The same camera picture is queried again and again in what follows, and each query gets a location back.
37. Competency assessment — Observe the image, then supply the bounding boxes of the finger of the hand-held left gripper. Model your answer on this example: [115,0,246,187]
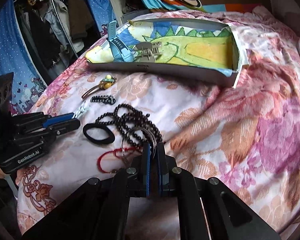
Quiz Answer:
[14,112,77,133]
[14,119,81,153]

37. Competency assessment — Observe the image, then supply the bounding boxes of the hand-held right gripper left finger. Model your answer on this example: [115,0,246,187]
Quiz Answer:
[21,142,152,240]

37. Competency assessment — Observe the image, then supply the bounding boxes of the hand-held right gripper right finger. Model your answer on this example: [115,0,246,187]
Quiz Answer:
[158,142,282,240]

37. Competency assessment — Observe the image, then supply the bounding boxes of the silver metal bangles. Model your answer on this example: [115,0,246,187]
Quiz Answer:
[121,127,158,160]

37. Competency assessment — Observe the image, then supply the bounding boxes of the black chain bracelet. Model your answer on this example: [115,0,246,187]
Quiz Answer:
[90,95,117,105]

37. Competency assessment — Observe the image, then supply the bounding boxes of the tray with painted paper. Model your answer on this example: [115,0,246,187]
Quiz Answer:
[86,17,249,89]

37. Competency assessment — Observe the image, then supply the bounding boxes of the blue dotted curtain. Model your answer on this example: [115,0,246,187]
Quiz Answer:
[0,0,48,117]
[79,0,118,37]

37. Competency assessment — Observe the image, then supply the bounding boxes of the beaded wooden hairpin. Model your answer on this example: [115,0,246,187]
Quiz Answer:
[81,74,117,99]

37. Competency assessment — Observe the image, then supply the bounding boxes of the pink floral blanket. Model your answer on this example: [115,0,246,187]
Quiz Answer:
[16,5,300,235]

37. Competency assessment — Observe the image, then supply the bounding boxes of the hanging clothes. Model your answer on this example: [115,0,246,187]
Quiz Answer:
[15,0,100,70]

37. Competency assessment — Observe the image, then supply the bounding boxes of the grey hair claw clip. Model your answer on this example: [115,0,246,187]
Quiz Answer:
[133,41,163,62]

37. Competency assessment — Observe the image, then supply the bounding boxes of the painted paper drawing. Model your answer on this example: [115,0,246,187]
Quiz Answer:
[86,21,234,77]

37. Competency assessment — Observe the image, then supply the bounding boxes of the black hair tie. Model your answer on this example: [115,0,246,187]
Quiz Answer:
[82,123,115,146]

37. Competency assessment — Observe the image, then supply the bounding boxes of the black bead necklace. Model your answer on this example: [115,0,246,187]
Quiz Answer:
[95,104,163,153]

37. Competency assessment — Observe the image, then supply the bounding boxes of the red string cord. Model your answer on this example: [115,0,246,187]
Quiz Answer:
[97,147,143,174]

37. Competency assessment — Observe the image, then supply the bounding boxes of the blue strap watch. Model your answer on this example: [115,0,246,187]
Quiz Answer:
[107,20,135,62]

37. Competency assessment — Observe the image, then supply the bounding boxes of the metal clothes rail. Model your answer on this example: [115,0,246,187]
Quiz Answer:
[14,0,74,54]

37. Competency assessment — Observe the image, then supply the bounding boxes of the grey bed frame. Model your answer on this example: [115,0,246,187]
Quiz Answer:
[119,10,152,24]

